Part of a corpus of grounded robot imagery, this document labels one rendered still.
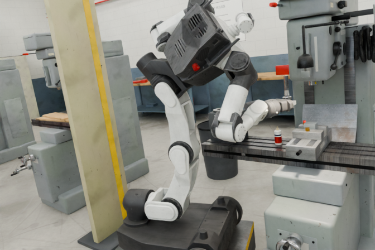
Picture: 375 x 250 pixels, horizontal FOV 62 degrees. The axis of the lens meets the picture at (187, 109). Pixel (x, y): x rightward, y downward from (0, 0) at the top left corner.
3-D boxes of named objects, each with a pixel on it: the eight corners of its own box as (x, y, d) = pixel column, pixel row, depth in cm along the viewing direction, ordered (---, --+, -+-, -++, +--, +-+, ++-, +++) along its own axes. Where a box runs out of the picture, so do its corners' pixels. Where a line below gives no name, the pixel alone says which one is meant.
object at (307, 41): (309, 77, 154) (307, 33, 149) (301, 77, 156) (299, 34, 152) (312, 75, 157) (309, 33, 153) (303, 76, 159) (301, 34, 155)
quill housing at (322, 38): (330, 81, 152) (327, 13, 146) (287, 82, 164) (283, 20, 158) (337, 75, 167) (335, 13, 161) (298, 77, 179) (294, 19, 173)
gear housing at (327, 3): (330, 12, 142) (329, -11, 140) (278, 20, 157) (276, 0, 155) (343, 13, 169) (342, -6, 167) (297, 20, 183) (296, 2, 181)
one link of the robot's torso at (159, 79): (147, 87, 163) (161, 72, 158) (158, 83, 175) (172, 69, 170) (162, 106, 162) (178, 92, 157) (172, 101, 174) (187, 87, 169)
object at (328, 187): (344, 207, 147) (342, 183, 145) (272, 195, 167) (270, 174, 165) (358, 167, 186) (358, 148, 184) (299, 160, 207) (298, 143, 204)
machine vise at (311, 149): (316, 161, 154) (315, 140, 152) (285, 158, 163) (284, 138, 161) (332, 139, 181) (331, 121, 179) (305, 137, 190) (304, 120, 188)
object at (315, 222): (337, 342, 146) (332, 226, 134) (270, 315, 164) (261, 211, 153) (360, 243, 209) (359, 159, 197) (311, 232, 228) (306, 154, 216)
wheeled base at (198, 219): (108, 265, 176) (97, 211, 169) (150, 215, 223) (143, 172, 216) (217, 283, 152) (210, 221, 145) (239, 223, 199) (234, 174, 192)
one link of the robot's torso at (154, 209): (145, 221, 180) (142, 200, 177) (160, 203, 198) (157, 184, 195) (178, 225, 172) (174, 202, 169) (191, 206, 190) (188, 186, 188)
